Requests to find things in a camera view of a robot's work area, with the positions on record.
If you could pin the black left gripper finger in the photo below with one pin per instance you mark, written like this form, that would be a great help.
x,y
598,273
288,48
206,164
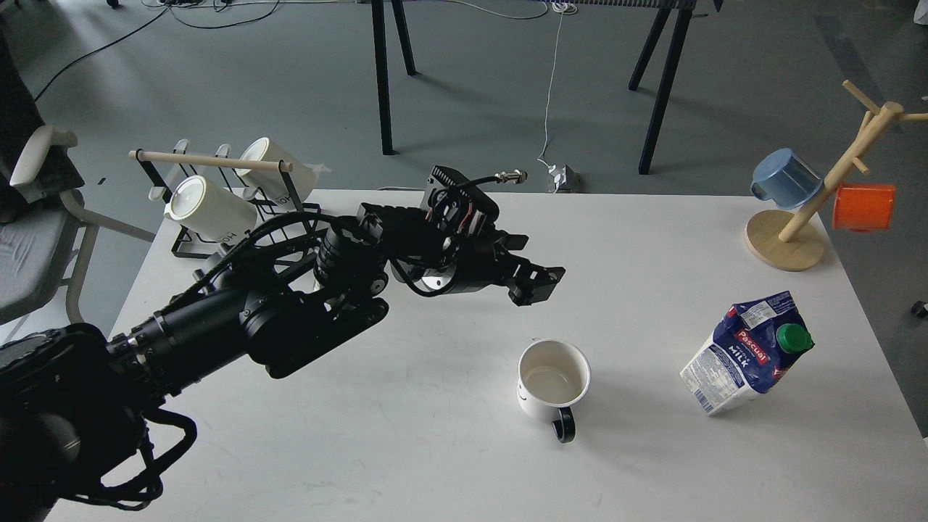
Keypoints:
x,y
527,283
504,242

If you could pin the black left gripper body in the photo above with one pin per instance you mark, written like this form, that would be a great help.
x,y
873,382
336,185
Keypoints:
x,y
448,244

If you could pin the white mug black handle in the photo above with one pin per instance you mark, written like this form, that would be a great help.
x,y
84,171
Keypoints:
x,y
553,375

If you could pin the blue milk carton green cap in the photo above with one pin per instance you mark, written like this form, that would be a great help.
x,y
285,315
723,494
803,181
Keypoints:
x,y
750,351

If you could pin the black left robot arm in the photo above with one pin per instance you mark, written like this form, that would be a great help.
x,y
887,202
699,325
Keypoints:
x,y
83,417

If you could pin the blue cup on tree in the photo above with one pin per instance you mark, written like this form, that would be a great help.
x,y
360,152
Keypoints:
x,y
785,179

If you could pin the orange cup on tree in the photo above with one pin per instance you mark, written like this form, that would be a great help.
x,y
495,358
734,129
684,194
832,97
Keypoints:
x,y
863,207

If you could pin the grey power adapter on floor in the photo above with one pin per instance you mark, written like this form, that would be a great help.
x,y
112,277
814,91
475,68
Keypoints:
x,y
562,179

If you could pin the black table leg left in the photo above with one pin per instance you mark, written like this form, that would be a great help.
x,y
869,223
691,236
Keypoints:
x,y
378,18

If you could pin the black table leg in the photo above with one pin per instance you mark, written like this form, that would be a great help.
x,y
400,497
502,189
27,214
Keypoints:
x,y
378,18
684,11

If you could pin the white mug rear on rack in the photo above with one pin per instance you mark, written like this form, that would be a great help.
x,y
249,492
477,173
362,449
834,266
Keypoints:
x,y
303,178

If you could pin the white mug on rack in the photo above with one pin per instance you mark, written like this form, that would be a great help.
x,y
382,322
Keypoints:
x,y
303,178
214,213

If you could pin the white mug front on rack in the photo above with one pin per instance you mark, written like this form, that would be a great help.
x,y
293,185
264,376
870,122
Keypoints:
x,y
214,213

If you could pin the wooden mug tree stand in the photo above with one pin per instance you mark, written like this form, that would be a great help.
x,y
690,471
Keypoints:
x,y
785,239

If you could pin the black table leg right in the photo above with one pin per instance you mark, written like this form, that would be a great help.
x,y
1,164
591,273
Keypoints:
x,y
684,11

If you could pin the grey office chair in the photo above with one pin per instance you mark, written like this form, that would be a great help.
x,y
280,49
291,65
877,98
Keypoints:
x,y
49,247

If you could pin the black wire mug rack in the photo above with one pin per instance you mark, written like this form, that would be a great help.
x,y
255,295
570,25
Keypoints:
x,y
167,170

